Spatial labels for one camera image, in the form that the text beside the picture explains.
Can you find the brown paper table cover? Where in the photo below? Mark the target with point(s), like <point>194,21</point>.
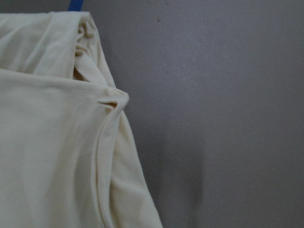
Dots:
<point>216,105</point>

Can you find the beige long-sleeve graphic shirt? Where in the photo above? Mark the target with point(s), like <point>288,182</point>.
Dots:
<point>67,153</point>

